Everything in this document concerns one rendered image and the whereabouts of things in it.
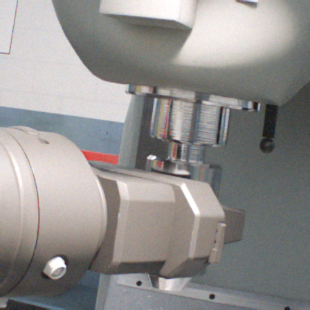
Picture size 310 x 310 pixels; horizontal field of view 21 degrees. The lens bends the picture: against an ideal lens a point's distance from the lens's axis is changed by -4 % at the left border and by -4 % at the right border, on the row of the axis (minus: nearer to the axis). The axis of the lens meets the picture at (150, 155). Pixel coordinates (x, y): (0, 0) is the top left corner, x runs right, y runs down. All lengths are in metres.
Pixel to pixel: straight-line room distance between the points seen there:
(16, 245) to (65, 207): 0.03
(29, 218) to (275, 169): 0.53
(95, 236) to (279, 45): 0.14
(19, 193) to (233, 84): 0.14
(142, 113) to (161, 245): 0.47
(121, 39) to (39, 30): 4.79
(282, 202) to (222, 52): 0.47
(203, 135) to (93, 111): 4.55
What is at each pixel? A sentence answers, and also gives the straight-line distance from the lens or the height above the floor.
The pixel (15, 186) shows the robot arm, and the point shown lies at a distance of 0.39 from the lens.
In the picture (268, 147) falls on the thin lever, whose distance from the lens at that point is 0.52.
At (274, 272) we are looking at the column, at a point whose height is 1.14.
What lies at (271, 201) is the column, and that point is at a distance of 0.90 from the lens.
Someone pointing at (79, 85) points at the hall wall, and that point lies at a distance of 5.09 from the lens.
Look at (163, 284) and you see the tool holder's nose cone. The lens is 0.53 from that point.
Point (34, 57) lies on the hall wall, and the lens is 5.23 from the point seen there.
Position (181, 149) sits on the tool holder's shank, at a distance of 0.52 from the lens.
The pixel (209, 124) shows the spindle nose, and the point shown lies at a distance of 0.51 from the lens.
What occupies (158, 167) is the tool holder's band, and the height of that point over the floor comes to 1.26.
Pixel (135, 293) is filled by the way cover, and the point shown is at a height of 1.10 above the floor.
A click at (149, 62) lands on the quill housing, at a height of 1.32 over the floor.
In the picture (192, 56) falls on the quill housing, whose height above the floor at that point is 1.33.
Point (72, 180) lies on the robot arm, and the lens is 0.42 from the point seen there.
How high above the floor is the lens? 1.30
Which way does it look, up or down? 3 degrees down
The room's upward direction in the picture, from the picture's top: 8 degrees clockwise
